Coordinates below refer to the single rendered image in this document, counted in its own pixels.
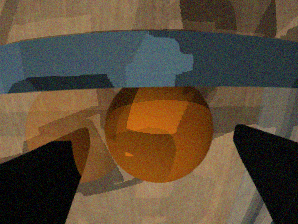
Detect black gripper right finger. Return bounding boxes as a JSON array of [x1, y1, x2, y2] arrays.
[[233, 124, 298, 224]]

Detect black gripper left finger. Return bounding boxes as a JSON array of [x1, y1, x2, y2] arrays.
[[0, 140, 81, 224]]

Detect low clear corner walls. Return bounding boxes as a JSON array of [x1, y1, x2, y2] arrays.
[[226, 87, 298, 224]]

